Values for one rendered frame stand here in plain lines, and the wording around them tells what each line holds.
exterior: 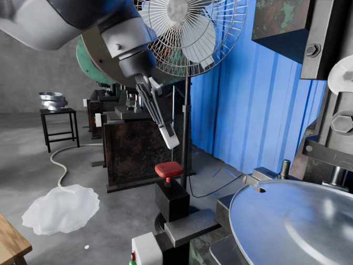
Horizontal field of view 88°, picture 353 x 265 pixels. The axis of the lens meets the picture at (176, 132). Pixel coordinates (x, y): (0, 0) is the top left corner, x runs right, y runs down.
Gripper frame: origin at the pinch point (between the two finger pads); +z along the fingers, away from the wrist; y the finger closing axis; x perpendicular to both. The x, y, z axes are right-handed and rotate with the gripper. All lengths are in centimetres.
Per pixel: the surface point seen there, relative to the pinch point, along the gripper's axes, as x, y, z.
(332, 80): 18.0, 26.6, -6.9
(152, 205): -13, -82, 87
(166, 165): -3.9, -1.0, 7.9
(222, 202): 1.9, 12.1, 16.9
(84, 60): 9, -270, -42
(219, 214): 0.0, 12.2, 19.7
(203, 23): 47, -36, -22
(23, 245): -63, -39, 28
